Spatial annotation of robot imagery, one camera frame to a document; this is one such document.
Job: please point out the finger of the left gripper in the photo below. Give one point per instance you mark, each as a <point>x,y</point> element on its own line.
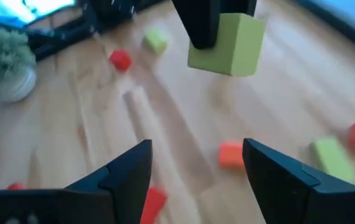
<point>239,6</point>
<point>200,21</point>

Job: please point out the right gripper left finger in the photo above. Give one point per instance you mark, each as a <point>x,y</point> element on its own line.
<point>130,186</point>

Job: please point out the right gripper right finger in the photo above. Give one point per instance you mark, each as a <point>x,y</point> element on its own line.
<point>276,186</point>

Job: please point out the red long block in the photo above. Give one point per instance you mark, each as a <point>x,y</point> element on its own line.
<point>153,205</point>

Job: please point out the green cube block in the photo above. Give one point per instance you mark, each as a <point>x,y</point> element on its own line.
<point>242,46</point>

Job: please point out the green long block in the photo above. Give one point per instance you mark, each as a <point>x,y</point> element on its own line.
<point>332,158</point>
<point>155,41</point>

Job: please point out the orange long block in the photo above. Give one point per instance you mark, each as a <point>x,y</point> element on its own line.
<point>230,155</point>

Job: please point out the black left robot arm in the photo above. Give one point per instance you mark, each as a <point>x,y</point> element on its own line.
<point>112,9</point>

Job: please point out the green potted artificial plant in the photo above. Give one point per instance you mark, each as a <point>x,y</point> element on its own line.
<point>0,56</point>

